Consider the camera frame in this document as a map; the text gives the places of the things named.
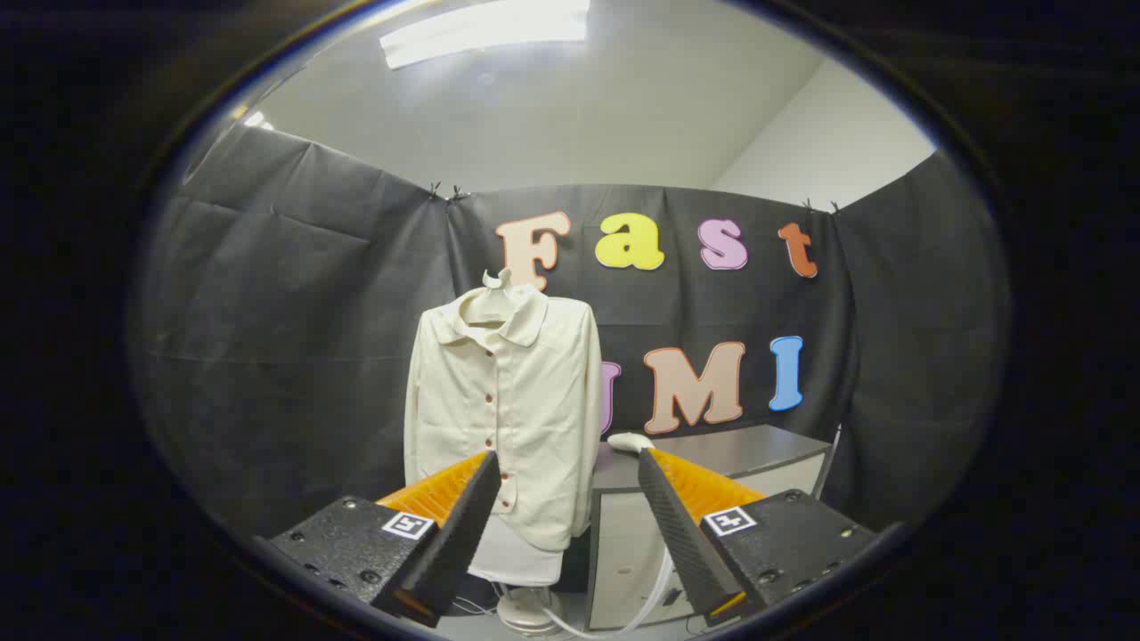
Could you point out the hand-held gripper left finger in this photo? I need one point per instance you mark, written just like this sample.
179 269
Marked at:
463 525

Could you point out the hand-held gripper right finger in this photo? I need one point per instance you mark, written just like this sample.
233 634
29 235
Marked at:
677 525

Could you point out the white garment steamer head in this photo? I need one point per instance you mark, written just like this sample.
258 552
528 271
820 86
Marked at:
630 442

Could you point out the cream button-up shirt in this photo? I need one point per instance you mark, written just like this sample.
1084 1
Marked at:
534 401

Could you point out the white garment steamer base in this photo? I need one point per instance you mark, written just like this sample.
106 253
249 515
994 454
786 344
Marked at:
525 610

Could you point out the white clothes hanger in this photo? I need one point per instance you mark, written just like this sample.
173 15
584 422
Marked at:
492 280

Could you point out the grey and white cabinet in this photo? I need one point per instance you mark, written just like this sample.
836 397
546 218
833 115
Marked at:
757 450

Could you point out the black backdrop cloth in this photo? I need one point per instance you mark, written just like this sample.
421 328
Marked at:
294 312

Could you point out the ceiling light panel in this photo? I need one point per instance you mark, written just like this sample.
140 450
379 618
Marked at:
481 31

